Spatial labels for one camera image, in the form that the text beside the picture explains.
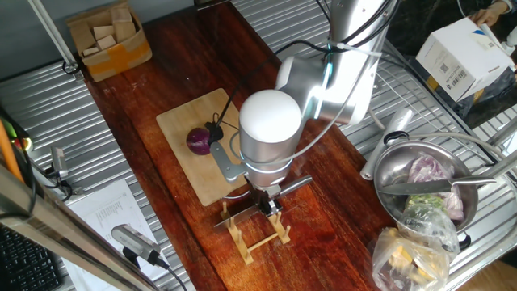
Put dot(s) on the glossy wood-grain table mat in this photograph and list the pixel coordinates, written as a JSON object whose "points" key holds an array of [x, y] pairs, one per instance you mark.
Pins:
{"points": [[182, 60]]}

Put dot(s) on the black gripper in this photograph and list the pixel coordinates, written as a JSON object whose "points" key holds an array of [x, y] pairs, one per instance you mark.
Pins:
{"points": [[262, 194]]}

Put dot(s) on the purple onion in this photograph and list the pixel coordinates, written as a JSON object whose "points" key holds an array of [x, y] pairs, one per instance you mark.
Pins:
{"points": [[198, 141]]}

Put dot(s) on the orange rod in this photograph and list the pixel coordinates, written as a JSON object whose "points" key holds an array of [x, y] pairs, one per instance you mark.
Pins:
{"points": [[8, 153]]}

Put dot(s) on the steel kitchen knife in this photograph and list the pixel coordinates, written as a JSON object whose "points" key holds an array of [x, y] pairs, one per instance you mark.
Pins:
{"points": [[420, 186]]}

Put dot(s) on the green vegetable piece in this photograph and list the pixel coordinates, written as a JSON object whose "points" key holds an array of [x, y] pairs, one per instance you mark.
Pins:
{"points": [[424, 201]]}

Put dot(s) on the black plastic bag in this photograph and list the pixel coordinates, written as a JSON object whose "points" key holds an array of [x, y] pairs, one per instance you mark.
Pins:
{"points": [[493, 101]]}

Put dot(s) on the person's bare hand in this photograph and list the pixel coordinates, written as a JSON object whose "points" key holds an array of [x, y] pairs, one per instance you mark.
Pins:
{"points": [[486, 15]]}

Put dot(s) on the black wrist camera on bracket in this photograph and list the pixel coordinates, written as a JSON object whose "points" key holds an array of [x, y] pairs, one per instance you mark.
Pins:
{"points": [[226, 161]]}

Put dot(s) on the black keyboard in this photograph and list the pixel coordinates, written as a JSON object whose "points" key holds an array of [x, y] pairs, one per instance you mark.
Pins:
{"points": [[24, 262]]}

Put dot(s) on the small wooden block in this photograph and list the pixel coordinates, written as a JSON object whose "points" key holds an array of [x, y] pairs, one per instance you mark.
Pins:
{"points": [[91, 51], [107, 43], [121, 16], [125, 32], [103, 32]]}

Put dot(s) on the silver bar-shaped camera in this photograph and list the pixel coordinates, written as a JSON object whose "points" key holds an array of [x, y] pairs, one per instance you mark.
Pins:
{"points": [[135, 242]]}

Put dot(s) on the small silver camera on mount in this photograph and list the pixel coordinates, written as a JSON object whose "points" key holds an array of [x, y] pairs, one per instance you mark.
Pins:
{"points": [[59, 161]]}

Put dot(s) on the white plastic roll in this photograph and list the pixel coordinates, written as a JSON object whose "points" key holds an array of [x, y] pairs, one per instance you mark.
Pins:
{"points": [[387, 141]]}

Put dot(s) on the bamboo cutting board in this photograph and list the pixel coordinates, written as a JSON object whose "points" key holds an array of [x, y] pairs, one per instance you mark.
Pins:
{"points": [[182, 113]]}

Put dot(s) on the wooden knife rack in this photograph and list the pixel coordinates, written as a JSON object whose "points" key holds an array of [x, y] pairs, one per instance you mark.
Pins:
{"points": [[242, 246]]}

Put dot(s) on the clear plastic bag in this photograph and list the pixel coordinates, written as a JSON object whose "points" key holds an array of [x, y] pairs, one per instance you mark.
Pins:
{"points": [[420, 258]]}

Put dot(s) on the steel cleaver knife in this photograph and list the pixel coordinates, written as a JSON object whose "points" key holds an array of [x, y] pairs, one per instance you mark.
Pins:
{"points": [[297, 184]]}

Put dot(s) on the polished steel bar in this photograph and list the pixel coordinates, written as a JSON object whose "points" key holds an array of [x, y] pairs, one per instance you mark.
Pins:
{"points": [[60, 230]]}

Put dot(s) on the silver metal pole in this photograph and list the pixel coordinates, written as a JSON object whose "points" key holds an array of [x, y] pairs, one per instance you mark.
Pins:
{"points": [[52, 36]]}

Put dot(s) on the printed paper sheet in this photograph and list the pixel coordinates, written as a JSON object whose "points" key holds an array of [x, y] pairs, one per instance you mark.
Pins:
{"points": [[109, 210]]}

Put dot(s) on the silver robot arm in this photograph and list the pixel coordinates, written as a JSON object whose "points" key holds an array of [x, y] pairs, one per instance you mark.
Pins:
{"points": [[270, 133]]}

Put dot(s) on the white cardboard box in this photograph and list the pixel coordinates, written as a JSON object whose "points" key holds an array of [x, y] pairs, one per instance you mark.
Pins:
{"points": [[460, 56]]}

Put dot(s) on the purple vegetable pieces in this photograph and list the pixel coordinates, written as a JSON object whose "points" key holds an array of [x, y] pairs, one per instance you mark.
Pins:
{"points": [[428, 169]]}

